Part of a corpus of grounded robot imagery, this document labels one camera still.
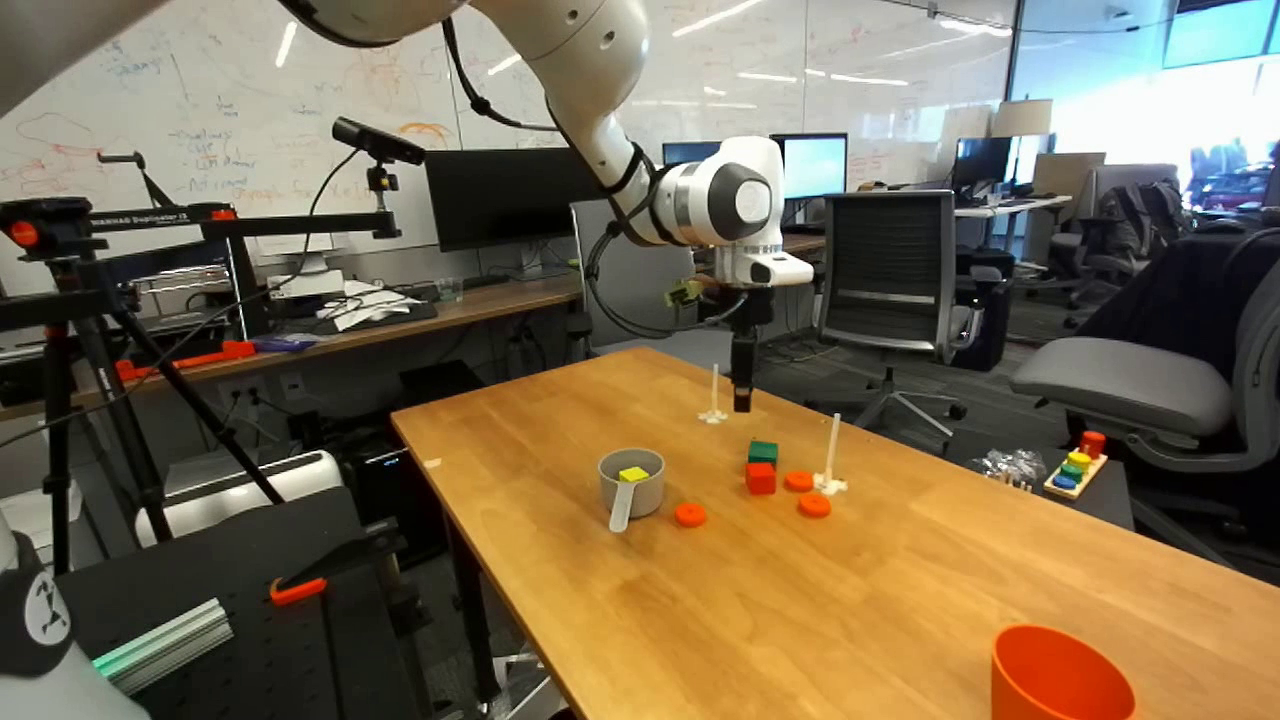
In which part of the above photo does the row of monitors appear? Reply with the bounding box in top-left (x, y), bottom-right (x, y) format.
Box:
top-left (661, 132), bottom-right (850, 227)

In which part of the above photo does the camera on tripod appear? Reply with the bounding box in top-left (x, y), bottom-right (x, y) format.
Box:
top-left (0, 117), bottom-right (428, 577)

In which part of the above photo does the orange plastic cup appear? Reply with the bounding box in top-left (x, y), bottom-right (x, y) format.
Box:
top-left (991, 625), bottom-right (1139, 720)

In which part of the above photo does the white peg stand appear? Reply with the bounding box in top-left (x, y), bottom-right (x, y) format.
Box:
top-left (814, 412), bottom-right (849, 497)
top-left (697, 363), bottom-right (729, 426)

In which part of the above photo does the black computer tower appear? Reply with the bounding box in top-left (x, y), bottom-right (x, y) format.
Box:
top-left (343, 444), bottom-right (448, 567)

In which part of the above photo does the orange tool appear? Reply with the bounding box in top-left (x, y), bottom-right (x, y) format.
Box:
top-left (114, 339), bottom-right (258, 383)

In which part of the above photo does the clear plastic bag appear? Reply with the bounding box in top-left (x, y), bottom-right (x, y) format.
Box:
top-left (971, 449), bottom-right (1047, 492)

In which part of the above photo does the office chair with backpack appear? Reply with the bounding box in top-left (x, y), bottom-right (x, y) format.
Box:
top-left (1040, 163), bottom-right (1193, 306)

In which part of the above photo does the pile of papers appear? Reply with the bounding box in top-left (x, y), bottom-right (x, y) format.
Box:
top-left (316, 279), bottom-right (425, 333)

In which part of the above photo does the black mesh office chair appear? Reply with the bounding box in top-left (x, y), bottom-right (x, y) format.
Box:
top-left (812, 189), bottom-right (987, 443)

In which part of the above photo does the white rounded case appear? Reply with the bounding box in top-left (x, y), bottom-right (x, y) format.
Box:
top-left (134, 449), bottom-right (347, 548)

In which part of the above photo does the wooden shape stacker toy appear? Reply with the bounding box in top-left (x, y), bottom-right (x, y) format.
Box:
top-left (1042, 430), bottom-right (1110, 500)

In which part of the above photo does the grey measuring cup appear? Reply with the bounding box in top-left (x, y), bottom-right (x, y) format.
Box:
top-left (598, 447), bottom-right (667, 534)

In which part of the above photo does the whiteboard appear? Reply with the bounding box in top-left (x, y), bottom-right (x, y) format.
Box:
top-left (0, 0), bottom-right (1017, 297)

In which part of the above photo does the grey office chair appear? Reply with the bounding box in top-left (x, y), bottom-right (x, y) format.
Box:
top-left (1008, 228), bottom-right (1280, 573)

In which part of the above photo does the table lamp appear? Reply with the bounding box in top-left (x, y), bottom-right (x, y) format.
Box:
top-left (990, 97), bottom-right (1055, 197)

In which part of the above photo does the orange handled clamp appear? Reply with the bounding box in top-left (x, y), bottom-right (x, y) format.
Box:
top-left (268, 530), bottom-right (409, 608)

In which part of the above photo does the aluminium extrusion bar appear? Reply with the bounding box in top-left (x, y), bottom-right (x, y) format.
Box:
top-left (92, 598), bottom-right (235, 698)

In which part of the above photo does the black monitor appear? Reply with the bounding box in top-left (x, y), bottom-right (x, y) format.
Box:
top-left (952, 136), bottom-right (1015, 197)
top-left (424, 147), bottom-right (607, 254)

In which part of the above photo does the wooden desk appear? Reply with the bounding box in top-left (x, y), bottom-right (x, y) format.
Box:
top-left (0, 232), bottom-right (829, 423)

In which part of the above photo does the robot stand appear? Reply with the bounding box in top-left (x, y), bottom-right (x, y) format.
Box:
top-left (55, 488), bottom-right (433, 720)

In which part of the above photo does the small black side table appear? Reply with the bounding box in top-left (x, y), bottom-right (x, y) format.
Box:
top-left (944, 428), bottom-right (1137, 533)

